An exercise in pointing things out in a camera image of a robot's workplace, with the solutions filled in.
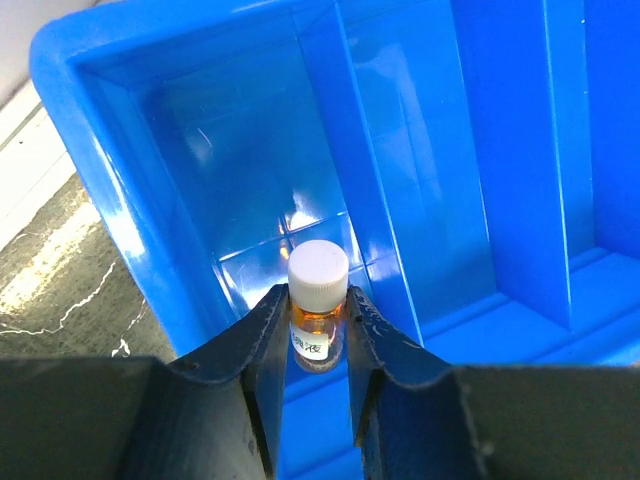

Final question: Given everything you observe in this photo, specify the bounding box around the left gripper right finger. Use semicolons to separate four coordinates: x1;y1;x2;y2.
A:
346;286;639;479

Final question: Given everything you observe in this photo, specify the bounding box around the blue divided plastic bin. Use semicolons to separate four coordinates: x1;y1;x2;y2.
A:
30;1;639;479

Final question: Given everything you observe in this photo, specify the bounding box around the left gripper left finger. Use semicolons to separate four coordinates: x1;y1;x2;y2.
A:
1;284;288;479

